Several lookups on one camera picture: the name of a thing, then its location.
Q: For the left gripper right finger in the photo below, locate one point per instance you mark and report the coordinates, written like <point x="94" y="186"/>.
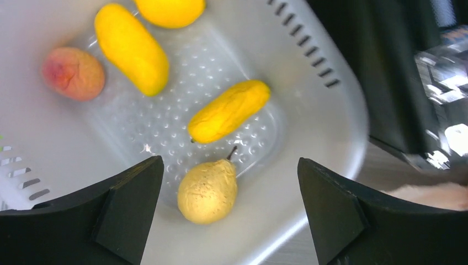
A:
<point x="351" y="223"/>

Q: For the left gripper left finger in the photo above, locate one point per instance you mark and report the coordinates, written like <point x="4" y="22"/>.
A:
<point x="104" y="223"/>

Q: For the translucent plastic bag banana print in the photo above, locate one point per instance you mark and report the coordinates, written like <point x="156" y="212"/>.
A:
<point x="448" y="195"/>

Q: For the orange fake peach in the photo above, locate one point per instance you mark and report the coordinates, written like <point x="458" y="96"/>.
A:
<point x="73" y="73"/>

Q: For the yellow fake banana piece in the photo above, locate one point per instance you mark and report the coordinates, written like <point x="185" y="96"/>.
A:
<point x="228" y="111"/>

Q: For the yellow fake mango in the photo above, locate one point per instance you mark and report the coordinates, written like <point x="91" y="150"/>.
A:
<point x="129" y="46"/>

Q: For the yellow fake lemon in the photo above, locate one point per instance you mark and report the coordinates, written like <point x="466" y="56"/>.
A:
<point x="171" y="14"/>

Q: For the white plastic basin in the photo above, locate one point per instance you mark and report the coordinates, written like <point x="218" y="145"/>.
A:
<point x="52" y="145"/>

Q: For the black poker chip case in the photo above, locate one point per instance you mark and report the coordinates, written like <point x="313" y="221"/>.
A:
<point x="410" y="58"/>

